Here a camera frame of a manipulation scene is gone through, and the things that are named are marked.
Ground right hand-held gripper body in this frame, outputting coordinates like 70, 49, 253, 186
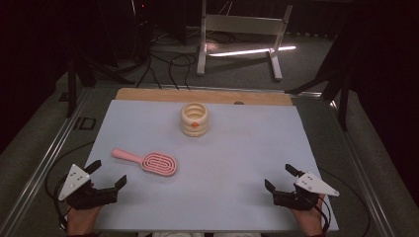
272, 171, 341, 211

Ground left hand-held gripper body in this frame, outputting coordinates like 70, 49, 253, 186
57, 163, 119, 211

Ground pink hairbrush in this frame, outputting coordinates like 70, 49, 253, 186
111, 147, 178, 177

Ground person's left hand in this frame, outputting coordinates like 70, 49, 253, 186
65, 203, 103, 237

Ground person's right hand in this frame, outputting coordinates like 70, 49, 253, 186
290, 194, 327, 237

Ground white table sheet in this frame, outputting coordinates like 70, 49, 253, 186
83, 99, 340, 232

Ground black tripod stand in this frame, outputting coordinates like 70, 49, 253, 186
285, 19, 355, 132
65, 48, 136, 119

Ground white metal stand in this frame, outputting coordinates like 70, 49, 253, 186
196, 0, 296, 82

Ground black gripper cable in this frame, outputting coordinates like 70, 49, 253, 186
309, 167, 372, 237
43, 140, 97, 231

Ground black floor cables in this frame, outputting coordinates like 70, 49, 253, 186
134, 31, 236, 91

